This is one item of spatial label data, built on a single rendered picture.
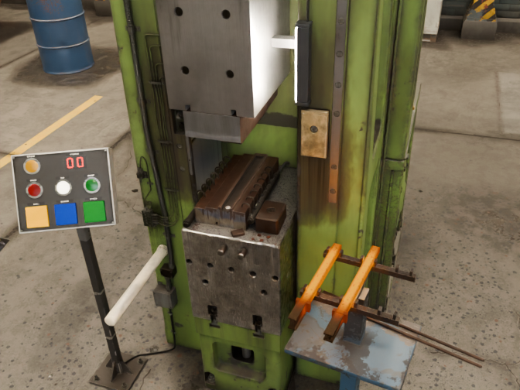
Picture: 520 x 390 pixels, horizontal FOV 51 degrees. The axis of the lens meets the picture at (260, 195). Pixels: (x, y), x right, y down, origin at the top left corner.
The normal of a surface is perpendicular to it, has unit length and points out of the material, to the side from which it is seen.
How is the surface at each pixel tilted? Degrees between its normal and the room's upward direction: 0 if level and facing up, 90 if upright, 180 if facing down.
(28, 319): 0
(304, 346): 0
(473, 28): 90
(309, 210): 90
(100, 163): 60
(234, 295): 90
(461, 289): 0
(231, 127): 90
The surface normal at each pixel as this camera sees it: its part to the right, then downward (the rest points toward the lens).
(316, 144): -0.31, 0.52
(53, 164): 0.09, 0.04
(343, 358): -0.03, -0.84
